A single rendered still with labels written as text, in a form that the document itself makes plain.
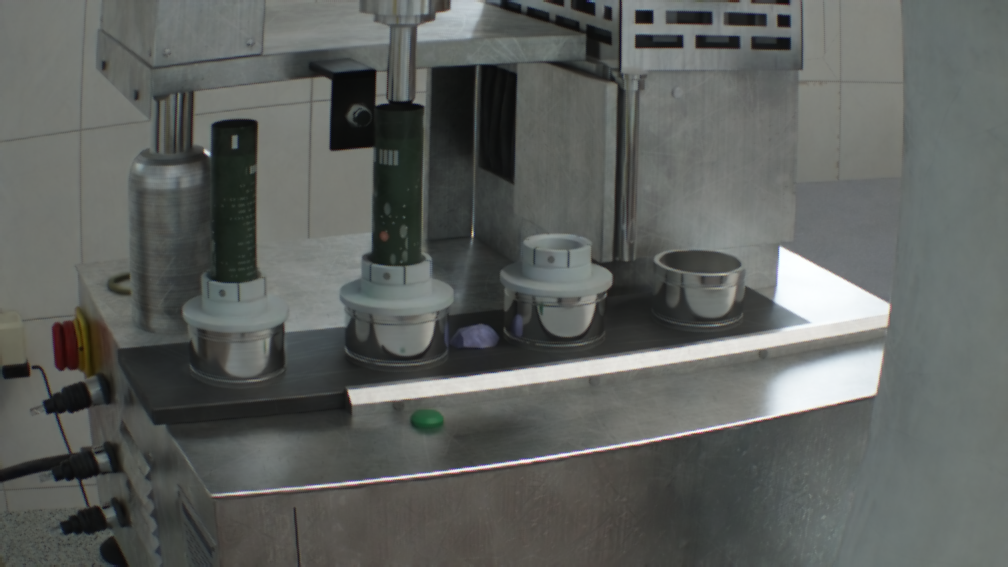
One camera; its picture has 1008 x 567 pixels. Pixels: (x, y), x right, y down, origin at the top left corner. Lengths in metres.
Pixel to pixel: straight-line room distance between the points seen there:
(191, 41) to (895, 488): 0.74
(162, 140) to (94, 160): 1.39
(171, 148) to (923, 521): 0.80
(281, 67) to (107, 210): 1.46
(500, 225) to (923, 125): 0.95
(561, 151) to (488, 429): 0.28
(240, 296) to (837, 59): 2.15
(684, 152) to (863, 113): 1.92
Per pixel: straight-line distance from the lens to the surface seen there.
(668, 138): 1.22
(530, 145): 1.28
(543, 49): 1.20
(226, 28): 1.11
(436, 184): 1.40
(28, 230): 2.55
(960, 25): 0.43
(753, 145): 1.26
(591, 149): 1.19
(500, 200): 1.36
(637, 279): 1.25
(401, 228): 1.06
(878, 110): 3.15
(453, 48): 1.17
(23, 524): 1.51
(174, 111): 1.16
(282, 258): 1.36
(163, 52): 1.10
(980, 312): 0.44
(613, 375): 1.10
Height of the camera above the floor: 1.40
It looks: 16 degrees down
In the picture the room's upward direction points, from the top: 1 degrees clockwise
